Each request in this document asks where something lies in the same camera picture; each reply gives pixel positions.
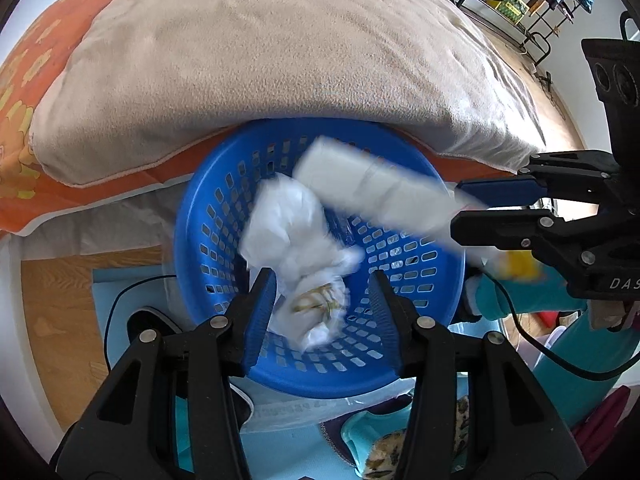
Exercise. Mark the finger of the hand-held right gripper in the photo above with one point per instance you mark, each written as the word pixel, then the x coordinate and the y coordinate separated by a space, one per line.
pixel 500 227
pixel 500 191

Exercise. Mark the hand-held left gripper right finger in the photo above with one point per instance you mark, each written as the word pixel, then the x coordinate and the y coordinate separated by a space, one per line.
pixel 387 320

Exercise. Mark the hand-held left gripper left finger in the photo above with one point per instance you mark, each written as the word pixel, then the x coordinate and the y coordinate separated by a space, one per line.
pixel 260 320

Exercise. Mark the white tissue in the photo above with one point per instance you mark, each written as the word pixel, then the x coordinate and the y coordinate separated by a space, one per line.
pixel 320 320

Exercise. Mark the white plastic bag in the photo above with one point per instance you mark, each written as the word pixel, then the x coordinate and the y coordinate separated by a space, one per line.
pixel 285 225

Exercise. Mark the clear plastic bottle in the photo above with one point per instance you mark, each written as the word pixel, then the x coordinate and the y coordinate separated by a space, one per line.
pixel 370 185

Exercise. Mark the blue plastic basket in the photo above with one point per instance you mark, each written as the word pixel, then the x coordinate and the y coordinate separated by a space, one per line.
pixel 230 170

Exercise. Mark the black drying rack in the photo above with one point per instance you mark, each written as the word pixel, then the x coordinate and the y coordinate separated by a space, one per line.
pixel 545 25

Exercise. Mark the light blue floor mat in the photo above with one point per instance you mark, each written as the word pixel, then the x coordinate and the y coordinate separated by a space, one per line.
pixel 130 285

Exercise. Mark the patterned slipper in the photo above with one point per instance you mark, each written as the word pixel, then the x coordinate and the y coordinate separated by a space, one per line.
pixel 385 455

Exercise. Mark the yellow crate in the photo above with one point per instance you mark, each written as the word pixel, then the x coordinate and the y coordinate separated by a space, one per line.
pixel 509 2

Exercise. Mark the beige blanket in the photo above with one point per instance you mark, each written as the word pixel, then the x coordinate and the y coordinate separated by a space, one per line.
pixel 250 60

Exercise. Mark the orange floral bed sheet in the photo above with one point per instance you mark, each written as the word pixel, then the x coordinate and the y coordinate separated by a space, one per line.
pixel 30 60

